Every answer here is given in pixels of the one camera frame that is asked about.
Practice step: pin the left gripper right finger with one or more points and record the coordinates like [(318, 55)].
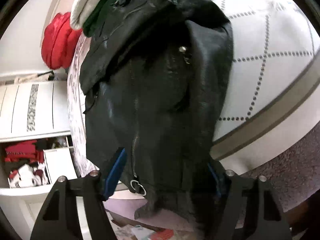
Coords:
[(244, 208)]

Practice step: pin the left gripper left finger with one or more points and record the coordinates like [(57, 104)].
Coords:
[(58, 217)]

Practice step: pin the black leather jacket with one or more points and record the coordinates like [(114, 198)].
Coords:
[(155, 80)]

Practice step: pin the red clothes in wardrobe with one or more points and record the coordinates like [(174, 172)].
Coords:
[(31, 150)]

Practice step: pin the white drawer unit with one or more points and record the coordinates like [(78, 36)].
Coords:
[(59, 163)]

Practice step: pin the floral bed sheet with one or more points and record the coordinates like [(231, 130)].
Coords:
[(76, 108)]

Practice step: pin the white patterned bed mat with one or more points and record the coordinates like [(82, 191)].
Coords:
[(275, 42)]

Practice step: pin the red quilt bundle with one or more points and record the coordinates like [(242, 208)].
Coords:
[(59, 42)]

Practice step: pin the green and cream fleece garment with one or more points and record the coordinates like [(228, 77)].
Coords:
[(85, 14)]

